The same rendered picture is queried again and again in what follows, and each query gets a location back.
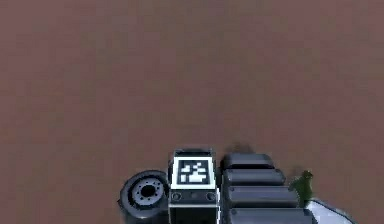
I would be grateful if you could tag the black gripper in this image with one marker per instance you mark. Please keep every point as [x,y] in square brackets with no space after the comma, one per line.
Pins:
[145,193]

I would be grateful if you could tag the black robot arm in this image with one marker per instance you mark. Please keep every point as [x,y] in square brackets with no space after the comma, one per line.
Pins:
[253,193]

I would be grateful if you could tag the green house plant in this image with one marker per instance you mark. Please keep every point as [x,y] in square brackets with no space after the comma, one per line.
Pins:
[304,186]

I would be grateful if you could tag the white round pot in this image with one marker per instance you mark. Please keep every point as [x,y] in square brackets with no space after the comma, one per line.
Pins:
[328,213]

